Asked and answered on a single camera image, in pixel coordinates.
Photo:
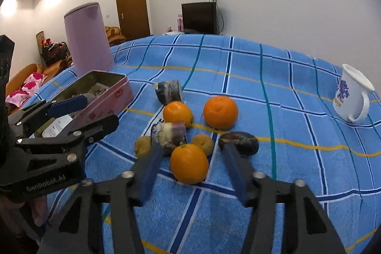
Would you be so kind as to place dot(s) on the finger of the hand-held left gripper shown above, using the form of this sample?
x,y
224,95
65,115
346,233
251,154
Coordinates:
x,y
68,104
98,126

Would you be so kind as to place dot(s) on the pink tin box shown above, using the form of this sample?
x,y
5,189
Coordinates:
x,y
120,93

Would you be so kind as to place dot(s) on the small brown round fruit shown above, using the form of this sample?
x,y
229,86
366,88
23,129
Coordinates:
x,y
204,144
142,147

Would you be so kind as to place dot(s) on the dark brown fruit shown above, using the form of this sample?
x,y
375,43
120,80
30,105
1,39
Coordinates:
x,y
241,139

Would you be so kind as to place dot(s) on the black television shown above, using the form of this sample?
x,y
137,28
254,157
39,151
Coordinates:
x,y
198,17

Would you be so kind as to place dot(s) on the orange armchair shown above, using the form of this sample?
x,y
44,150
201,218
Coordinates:
x,y
22,75

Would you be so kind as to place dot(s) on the pink carton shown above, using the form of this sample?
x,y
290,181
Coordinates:
x,y
179,22

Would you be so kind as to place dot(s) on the brown wooden door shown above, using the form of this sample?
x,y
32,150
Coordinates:
x,y
132,10

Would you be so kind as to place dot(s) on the blue plaid blanket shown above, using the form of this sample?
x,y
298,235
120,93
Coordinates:
x,y
268,78

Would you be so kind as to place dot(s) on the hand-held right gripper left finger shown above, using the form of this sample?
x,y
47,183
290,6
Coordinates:
x,y
151,166

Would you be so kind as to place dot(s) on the dark cluttered rack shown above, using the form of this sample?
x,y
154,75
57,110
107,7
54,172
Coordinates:
x,y
53,53

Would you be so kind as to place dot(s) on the white flat box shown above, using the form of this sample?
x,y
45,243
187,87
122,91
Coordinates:
x,y
171,32

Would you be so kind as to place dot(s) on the pink floral cushion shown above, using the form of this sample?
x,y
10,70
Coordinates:
x,y
25,89

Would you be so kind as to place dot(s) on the brown leather sofa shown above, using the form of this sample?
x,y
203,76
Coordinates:
x,y
114,35

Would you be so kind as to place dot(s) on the large orange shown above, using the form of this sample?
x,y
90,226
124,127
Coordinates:
x,y
220,111

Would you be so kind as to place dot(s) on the white printed mug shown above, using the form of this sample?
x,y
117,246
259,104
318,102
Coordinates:
x,y
348,99

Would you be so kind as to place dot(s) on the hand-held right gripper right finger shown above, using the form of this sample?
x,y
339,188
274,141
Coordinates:
x,y
235,172

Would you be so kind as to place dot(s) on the small orange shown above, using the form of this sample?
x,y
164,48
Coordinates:
x,y
189,163
178,113

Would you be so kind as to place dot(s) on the purple electric kettle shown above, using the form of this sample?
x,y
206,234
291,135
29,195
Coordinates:
x,y
86,39

